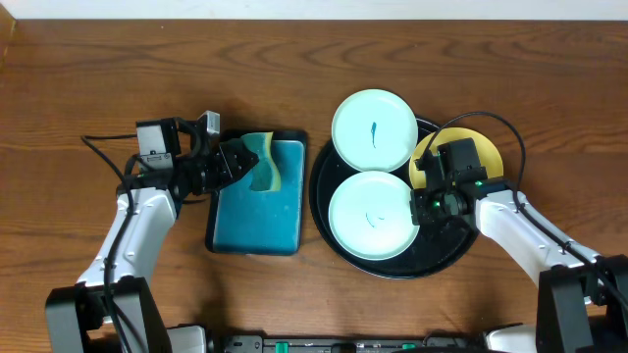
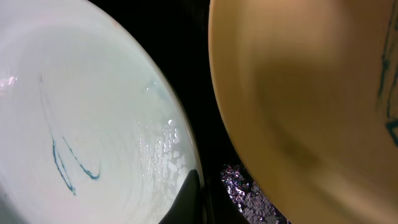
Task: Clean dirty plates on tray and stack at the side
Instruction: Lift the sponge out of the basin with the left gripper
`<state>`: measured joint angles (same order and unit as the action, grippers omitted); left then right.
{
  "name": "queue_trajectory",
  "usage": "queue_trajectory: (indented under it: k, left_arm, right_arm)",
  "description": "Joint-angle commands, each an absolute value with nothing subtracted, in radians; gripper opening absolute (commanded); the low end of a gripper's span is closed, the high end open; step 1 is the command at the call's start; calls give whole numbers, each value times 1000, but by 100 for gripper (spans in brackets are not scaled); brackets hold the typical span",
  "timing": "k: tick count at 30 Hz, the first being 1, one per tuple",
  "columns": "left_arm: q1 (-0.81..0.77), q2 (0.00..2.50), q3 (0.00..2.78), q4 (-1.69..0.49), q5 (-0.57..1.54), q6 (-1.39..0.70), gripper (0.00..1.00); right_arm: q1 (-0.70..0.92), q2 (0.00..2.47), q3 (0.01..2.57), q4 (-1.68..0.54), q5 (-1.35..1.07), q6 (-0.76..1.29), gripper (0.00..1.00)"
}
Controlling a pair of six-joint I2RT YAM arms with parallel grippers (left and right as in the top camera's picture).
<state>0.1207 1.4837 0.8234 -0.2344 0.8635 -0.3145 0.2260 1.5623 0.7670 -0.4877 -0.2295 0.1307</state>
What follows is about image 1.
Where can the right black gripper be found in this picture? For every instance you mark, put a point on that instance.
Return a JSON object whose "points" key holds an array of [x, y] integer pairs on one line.
{"points": [[419, 215]]}

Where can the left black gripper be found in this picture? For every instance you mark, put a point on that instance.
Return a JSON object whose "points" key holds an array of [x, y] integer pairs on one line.
{"points": [[226, 163]]}

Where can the green yellow sponge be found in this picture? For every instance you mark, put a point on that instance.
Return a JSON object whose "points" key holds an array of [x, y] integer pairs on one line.
{"points": [[265, 174]]}

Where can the yellow plate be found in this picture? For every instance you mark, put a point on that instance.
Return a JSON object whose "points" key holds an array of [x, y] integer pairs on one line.
{"points": [[488, 154]]}

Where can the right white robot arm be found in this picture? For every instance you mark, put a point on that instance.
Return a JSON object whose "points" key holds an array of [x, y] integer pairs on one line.
{"points": [[582, 295]]}

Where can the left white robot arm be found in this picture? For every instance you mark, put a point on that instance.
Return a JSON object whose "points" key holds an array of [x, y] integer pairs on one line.
{"points": [[111, 305]]}

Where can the black rectangular water tray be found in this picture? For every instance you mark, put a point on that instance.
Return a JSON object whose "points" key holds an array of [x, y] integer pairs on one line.
{"points": [[243, 221]]}

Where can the mint plate with blue stain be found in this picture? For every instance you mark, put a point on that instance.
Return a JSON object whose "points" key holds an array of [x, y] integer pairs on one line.
{"points": [[374, 130]]}

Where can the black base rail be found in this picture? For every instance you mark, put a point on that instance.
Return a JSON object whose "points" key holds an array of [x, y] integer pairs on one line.
{"points": [[258, 344]]}

